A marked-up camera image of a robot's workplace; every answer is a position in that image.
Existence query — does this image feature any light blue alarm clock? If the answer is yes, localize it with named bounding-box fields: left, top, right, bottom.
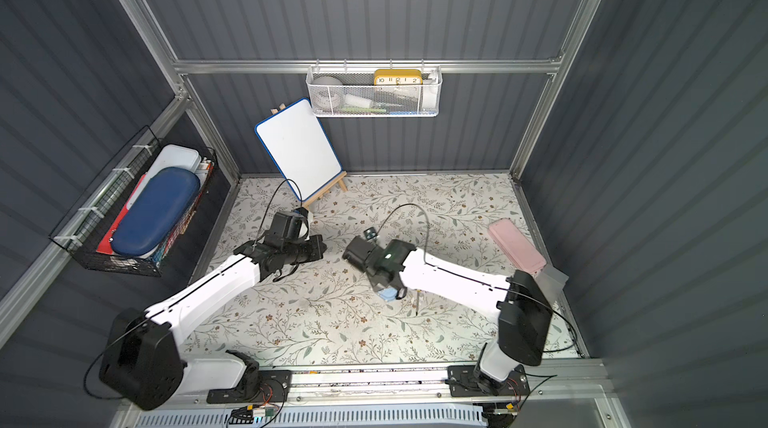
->
left=377, top=287, right=407, bottom=302

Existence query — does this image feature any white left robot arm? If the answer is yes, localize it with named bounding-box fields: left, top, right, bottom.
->
left=93, top=208, right=326, bottom=411

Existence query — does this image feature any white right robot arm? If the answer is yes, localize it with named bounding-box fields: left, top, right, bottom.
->
left=342, top=236, right=555, bottom=384

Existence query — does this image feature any yellow alarm clock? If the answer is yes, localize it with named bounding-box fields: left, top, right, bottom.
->
left=373, top=68, right=423, bottom=87

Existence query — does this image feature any wooden easel stand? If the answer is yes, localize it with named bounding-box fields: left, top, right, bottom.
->
left=269, top=102, right=349, bottom=210

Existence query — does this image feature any blue framed whiteboard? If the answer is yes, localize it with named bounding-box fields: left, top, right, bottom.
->
left=253, top=97, right=344, bottom=204

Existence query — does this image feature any navy blue oval case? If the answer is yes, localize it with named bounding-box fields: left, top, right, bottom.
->
left=111, top=168, right=200, bottom=257

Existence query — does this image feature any pink rectangular case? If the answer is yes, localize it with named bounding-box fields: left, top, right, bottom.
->
left=488, top=219, right=546, bottom=275

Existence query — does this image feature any white plastic tray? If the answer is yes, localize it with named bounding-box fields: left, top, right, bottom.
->
left=124, top=144, right=202, bottom=210

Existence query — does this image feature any grey tape roll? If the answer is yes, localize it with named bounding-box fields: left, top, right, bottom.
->
left=308, top=76, right=344, bottom=112

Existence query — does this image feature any grey translucent box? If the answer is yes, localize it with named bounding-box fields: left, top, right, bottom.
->
left=534, top=264, right=569, bottom=304

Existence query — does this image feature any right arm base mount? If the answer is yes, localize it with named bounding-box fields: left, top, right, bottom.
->
left=444, top=364, right=530, bottom=398

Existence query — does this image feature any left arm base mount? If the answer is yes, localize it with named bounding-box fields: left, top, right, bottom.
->
left=206, top=370, right=293, bottom=404

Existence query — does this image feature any black wire side basket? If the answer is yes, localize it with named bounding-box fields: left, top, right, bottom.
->
left=49, top=126, right=218, bottom=277

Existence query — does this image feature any white wire wall basket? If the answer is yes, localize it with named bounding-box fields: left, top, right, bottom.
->
left=306, top=65, right=443, bottom=118

